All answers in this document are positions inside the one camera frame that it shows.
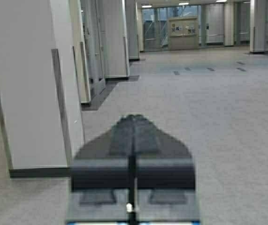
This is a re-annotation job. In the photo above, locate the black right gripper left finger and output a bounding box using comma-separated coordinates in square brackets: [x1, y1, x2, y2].
[65, 114, 134, 225]

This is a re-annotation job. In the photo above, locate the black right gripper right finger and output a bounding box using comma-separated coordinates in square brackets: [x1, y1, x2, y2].
[133, 114, 201, 225]

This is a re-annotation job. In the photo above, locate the beige notice board cabinet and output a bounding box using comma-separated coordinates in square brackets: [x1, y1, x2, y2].
[168, 16, 199, 51]

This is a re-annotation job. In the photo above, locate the near white square column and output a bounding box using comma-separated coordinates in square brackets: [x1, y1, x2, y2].
[0, 0, 84, 178]

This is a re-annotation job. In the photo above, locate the right white column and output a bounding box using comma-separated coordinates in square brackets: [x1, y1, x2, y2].
[250, 0, 268, 54]

